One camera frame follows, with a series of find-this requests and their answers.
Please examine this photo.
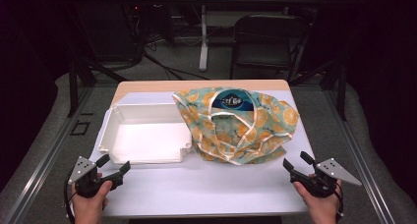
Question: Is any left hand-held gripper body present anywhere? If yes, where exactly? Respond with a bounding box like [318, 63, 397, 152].
[67, 155, 124, 198]

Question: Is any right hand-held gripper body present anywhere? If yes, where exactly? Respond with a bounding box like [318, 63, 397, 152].
[289, 157, 363, 198]

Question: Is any white plastic box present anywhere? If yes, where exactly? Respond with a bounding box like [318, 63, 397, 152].
[97, 102, 193, 165]

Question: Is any orange-slice print cloth bag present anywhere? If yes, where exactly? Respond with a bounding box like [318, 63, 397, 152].
[172, 86, 300, 166]

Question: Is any person's right hand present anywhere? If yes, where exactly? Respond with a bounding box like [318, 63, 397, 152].
[292, 174, 343, 224]

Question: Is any person's left hand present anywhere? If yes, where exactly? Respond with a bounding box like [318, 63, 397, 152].
[71, 172, 113, 224]

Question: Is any black metal stand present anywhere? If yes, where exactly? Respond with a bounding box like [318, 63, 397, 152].
[321, 58, 348, 122]
[67, 58, 129, 118]

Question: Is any white table mat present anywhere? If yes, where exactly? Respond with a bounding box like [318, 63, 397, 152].
[89, 88, 318, 217]

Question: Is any black folding chair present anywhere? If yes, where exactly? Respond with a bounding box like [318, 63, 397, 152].
[229, 14, 313, 83]

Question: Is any black equipment case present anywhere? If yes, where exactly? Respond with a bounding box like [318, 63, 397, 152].
[77, 1, 146, 63]

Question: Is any white desk leg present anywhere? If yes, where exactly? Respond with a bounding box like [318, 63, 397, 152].
[199, 4, 209, 72]

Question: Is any right hand-held gripper cable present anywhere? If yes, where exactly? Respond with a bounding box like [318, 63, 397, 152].
[333, 183, 345, 218]

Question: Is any hand-held gripper cable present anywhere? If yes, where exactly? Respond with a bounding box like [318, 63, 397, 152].
[333, 183, 345, 218]
[63, 174, 78, 223]

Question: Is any left hand-held gripper cable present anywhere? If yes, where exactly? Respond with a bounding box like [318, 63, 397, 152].
[63, 174, 78, 223]

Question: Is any aluminium floor rail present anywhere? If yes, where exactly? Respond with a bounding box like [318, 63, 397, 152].
[323, 89, 399, 224]
[0, 85, 96, 224]

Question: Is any black floor cable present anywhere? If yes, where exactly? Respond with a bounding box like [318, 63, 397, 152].
[142, 50, 210, 82]

